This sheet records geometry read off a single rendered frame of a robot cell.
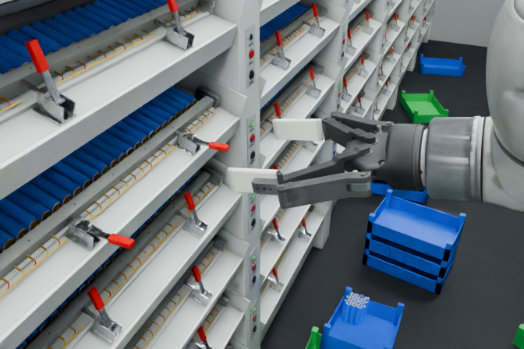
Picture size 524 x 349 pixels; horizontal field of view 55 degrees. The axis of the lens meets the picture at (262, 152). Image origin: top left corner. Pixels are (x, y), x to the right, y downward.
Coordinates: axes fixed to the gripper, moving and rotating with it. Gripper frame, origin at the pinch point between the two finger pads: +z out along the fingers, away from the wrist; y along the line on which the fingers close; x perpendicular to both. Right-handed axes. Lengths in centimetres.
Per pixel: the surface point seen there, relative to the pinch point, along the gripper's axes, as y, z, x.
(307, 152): 82, 30, -45
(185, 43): 13.4, 16.9, 11.5
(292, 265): 69, 38, -82
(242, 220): 30, 26, -35
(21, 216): -15.9, 28.3, -1.9
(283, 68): 57, 22, -8
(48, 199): -11.5, 27.9, -2.0
